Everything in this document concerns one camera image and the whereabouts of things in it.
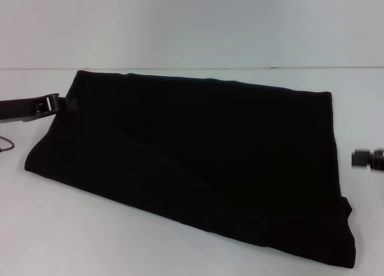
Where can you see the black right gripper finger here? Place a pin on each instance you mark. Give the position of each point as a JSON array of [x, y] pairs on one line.
[[361, 159]]

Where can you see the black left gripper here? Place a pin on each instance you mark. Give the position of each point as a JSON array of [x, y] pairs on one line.
[[18, 109]]

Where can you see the black t-shirt with FREE print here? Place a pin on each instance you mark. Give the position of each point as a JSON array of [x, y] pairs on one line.
[[195, 156]]

